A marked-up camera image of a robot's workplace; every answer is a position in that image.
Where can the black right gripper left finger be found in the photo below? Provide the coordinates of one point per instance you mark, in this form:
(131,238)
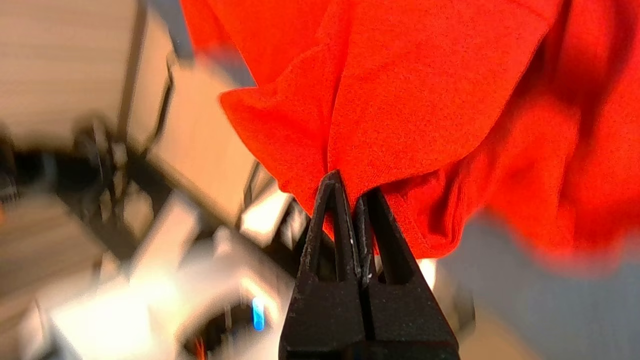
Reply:
(325,315)

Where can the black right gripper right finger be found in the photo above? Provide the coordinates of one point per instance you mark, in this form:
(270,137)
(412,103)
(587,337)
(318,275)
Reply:
(405,315)

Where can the black base frame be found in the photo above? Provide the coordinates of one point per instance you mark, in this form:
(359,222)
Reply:
(100,170)

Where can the red t-shirt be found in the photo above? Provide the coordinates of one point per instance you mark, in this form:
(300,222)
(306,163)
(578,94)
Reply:
(425,100)

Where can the blue-grey bed sheet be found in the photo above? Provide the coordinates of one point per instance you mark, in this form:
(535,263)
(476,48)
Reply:
(540,300)

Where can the white black-rimmed robot base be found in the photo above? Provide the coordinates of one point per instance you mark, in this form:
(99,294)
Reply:
(150,300)

